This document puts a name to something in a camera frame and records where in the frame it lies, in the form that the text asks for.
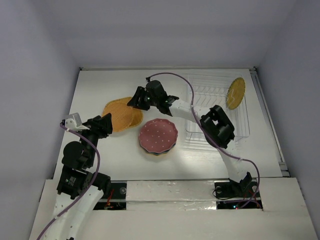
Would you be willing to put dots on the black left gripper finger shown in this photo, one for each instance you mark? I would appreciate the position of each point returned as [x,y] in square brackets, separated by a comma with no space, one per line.
[105,122]
[93,122]

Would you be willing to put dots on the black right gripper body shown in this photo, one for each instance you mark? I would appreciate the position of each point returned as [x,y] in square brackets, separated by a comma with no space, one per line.
[144,97]

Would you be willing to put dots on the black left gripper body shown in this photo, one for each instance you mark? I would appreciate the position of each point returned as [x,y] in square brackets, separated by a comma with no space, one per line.
[93,135]

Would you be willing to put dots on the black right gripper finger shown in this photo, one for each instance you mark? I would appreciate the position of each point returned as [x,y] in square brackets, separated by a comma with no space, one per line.
[139,94]
[139,103]

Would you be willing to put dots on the square woven bamboo tray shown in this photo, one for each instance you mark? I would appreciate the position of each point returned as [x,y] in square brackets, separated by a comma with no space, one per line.
[138,115]

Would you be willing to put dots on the round woven orange tray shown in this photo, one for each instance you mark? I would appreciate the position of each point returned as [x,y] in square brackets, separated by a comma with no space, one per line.
[122,115]

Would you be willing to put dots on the pink polka dot plate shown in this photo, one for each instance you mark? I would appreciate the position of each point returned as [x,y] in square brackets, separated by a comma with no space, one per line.
[158,134]

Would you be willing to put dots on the blue polka dot plate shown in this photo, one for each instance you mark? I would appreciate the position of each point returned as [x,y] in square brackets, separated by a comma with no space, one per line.
[161,152]

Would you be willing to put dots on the dark maroon plate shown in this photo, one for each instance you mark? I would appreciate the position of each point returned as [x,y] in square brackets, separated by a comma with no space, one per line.
[158,151]

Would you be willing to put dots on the yellow polka dot plate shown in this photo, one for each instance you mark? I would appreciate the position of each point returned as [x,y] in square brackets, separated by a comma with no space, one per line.
[156,154]

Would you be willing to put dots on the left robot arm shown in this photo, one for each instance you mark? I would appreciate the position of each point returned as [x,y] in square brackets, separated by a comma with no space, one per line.
[78,189]

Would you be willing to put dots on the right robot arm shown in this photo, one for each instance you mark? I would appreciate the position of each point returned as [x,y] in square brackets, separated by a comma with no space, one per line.
[222,139]

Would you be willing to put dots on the round woven yellow tray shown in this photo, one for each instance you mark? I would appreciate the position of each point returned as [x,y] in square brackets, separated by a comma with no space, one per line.
[235,93]

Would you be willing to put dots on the white foam base strip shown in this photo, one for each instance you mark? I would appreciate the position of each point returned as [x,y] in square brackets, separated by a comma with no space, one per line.
[181,195]

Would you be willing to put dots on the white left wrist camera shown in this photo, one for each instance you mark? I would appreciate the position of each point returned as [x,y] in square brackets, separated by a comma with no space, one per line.
[73,122]

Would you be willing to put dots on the white wire dish rack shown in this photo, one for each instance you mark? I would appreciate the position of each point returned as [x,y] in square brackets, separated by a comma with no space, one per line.
[209,95]

